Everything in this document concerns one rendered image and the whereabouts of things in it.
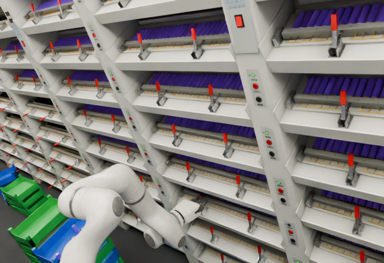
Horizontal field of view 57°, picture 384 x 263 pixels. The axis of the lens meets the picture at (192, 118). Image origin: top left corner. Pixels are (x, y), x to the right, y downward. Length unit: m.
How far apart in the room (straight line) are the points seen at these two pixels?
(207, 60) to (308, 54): 0.32
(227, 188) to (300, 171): 0.40
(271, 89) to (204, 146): 0.48
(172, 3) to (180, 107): 0.40
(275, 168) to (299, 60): 0.40
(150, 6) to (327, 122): 0.63
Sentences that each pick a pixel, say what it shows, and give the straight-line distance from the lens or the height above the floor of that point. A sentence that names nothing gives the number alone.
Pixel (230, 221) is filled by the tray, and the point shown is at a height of 0.49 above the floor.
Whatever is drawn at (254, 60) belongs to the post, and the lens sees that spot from 0.98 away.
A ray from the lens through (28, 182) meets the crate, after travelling 3.49.
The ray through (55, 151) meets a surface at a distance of 2.89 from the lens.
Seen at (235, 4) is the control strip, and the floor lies 1.41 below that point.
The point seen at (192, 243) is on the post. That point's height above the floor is 0.20.
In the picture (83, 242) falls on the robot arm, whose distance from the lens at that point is 1.11.
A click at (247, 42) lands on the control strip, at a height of 1.31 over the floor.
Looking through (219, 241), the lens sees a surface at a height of 0.30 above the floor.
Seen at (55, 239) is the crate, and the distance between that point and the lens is 2.14.
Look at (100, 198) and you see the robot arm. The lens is 1.08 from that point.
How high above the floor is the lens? 1.59
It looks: 26 degrees down
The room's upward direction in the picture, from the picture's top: 19 degrees counter-clockwise
